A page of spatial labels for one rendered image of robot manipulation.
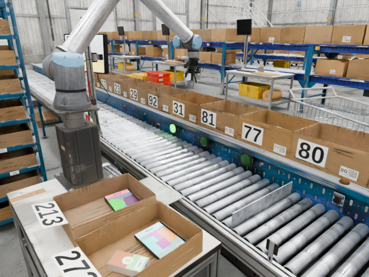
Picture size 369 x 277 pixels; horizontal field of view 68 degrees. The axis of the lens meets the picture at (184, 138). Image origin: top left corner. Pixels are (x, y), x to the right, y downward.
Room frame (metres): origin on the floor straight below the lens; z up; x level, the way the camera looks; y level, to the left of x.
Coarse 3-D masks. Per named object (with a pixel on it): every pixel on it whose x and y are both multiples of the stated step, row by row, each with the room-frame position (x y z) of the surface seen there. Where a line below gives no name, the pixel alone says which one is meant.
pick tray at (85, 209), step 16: (128, 176) 1.29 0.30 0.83; (80, 192) 1.14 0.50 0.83; (96, 192) 1.19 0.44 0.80; (112, 192) 1.24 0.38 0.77; (144, 192) 1.17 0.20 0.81; (64, 208) 1.09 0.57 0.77; (80, 208) 1.11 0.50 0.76; (96, 208) 1.11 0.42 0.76; (128, 208) 1.00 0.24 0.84; (64, 224) 0.94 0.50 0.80; (80, 224) 0.99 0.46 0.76; (96, 224) 0.91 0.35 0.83
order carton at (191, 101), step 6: (174, 96) 2.35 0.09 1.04; (180, 96) 2.39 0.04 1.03; (186, 96) 2.43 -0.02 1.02; (192, 96) 2.48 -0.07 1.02; (198, 96) 2.46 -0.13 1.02; (204, 96) 2.40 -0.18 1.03; (210, 96) 2.34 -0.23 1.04; (180, 102) 2.20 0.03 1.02; (186, 102) 2.14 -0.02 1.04; (192, 102) 2.48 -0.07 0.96; (198, 102) 2.46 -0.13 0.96; (204, 102) 2.40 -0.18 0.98; (210, 102) 2.09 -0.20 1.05; (186, 108) 2.14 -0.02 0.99; (192, 108) 2.08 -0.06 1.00; (198, 108) 2.02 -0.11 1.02; (174, 114) 2.27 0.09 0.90; (186, 114) 2.14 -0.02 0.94; (192, 114) 2.08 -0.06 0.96; (198, 114) 2.02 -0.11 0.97; (186, 120) 2.14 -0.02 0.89; (198, 120) 2.02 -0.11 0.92
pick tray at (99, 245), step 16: (144, 208) 0.99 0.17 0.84; (160, 208) 1.03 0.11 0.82; (112, 224) 0.89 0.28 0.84; (128, 224) 0.94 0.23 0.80; (144, 224) 0.99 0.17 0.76; (176, 224) 0.95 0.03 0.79; (192, 224) 0.88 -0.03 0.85; (80, 240) 0.80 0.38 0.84; (96, 240) 0.84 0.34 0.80; (112, 240) 0.88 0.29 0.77; (128, 240) 0.89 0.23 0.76; (192, 240) 0.80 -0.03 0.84; (96, 256) 0.81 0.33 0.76; (112, 256) 0.81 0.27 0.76; (144, 256) 0.80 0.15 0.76; (176, 256) 0.75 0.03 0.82; (192, 256) 0.80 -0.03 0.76; (112, 272) 0.73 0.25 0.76; (144, 272) 0.66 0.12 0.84; (160, 272) 0.70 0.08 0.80
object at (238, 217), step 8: (288, 184) 1.26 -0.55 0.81; (272, 192) 1.17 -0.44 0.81; (280, 192) 1.22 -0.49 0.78; (288, 192) 1.27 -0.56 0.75; (256, 200) 1.11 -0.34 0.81; (264, 200) 1.14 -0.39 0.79; (272, 200) 1.18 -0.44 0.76; (280, 200) 1.22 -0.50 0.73; (248, 208) 1.06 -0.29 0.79; (256, 208) 1.10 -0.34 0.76; (264, 208) 1.14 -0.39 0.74; (232, 216) 1.00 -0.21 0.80; (240, 216) 1.03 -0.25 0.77; (248, 216) 1.07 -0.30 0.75; (232, 224) 1.00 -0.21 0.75
